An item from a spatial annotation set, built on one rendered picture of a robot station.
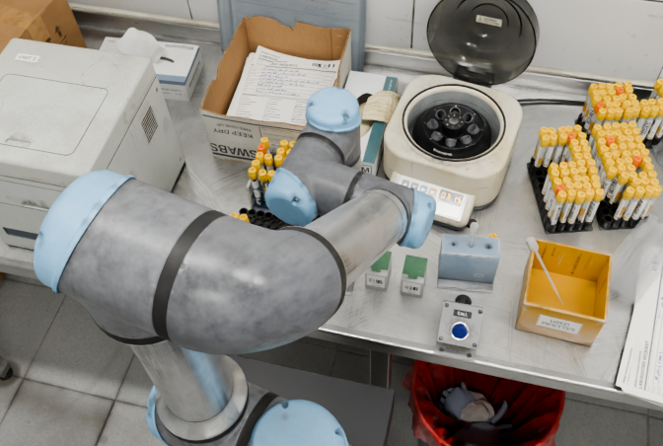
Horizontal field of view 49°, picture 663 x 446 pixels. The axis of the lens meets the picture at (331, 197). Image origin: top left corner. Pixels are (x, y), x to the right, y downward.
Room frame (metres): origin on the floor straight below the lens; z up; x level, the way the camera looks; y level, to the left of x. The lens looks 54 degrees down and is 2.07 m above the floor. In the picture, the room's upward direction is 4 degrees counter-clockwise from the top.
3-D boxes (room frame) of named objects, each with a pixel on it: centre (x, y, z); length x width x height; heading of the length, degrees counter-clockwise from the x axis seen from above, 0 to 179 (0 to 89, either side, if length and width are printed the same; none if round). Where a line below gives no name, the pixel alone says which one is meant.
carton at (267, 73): (1.09, 0.09, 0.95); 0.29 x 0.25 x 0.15; 163
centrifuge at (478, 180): (0.92, -0.24, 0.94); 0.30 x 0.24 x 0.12; 154
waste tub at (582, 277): (0.59, -0.39, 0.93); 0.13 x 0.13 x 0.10; 70
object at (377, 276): (0.67, -0.08, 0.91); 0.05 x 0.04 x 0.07; 163
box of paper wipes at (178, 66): (1.24, 0.40, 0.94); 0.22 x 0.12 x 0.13; 77
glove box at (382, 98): (1.01, -0.08, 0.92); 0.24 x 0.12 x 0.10; 163
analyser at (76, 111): (0.89, 0.46, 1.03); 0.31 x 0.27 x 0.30; 73
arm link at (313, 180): (0.60, 0.02, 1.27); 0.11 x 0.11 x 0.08; 61
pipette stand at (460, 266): (0.66, -0.24, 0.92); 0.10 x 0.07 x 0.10; 79
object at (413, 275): (0.65, -0.14, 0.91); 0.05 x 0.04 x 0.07; 163
